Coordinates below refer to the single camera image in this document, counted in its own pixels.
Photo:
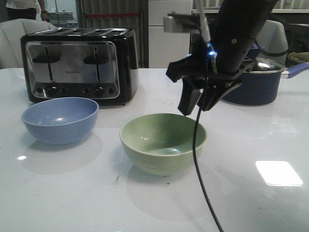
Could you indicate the white cabinet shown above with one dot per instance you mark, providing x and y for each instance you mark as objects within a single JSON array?
[{"x": 166, "y": 47}]

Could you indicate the grey chair left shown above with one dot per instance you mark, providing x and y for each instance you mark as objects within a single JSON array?
[{"x": 10, "y": 34}]

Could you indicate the glass pot lid blue knob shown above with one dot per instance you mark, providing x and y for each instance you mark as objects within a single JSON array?
[{"x": 265, "y": 64}]

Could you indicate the black four-slot toaster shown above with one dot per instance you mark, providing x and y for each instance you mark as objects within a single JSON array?
[{"x": 98, "y": 64}]

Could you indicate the grey chair right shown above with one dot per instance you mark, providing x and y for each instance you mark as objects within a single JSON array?
[{"x": 272, "y": 39}]

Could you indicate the dark blue saucepan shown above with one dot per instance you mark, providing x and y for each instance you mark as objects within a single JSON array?
[{"x": 258, "y": 89}]

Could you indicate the person in background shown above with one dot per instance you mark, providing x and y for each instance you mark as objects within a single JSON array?
[{"x": 26, "y": 9}]

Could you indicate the blue bowl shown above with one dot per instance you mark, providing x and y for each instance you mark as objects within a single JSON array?
[{"x": 61, "y": 121}]

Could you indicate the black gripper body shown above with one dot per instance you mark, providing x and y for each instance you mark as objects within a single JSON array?
[{"x": 198, "y": 73}]

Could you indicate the green bowl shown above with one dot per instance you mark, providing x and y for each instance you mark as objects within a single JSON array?
[{"x": 161, "y": 144}]

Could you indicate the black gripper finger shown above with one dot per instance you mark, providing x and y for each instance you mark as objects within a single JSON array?
[
  {"x": 189, "y": 97},
  {"x": 211, "y": 95}
]

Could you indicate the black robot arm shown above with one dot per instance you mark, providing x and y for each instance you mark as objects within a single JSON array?
[{"x": 230, "y": 36}]

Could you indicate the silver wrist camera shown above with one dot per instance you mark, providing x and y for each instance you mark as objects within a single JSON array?
[{"x": 180, "y": 23}]

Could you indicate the grey chair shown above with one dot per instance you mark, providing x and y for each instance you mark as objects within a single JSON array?
[
  {"x": 272, "y": 39},
  {"x": 10, "y": 34}
]

